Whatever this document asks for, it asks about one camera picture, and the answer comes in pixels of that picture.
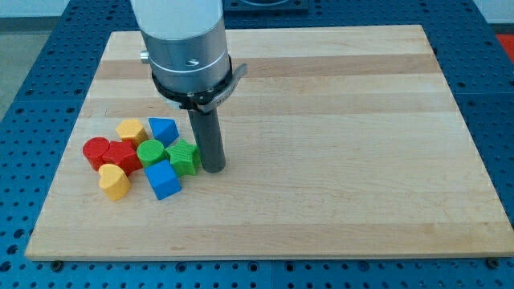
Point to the green cylinder block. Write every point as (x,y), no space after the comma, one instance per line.
(151,152)

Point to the blue triangle block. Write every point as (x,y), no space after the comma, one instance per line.
(164,130)

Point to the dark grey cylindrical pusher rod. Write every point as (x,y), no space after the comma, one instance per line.
(208,137)

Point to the red star block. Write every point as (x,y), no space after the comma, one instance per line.
(124,155)

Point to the blue cube block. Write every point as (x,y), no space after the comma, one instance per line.
(163,179)

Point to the yellow heart block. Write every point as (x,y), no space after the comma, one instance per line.
(113,181)

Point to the red cylinder block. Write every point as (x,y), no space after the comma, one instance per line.
(94,149)

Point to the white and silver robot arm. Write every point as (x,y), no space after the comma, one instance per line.
(187,51)

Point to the light wooden board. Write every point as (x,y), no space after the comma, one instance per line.
(340,142)

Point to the yellow hexagon block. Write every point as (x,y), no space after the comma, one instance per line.
(132,130)

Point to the green star block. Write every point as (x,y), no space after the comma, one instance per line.
(184,158)

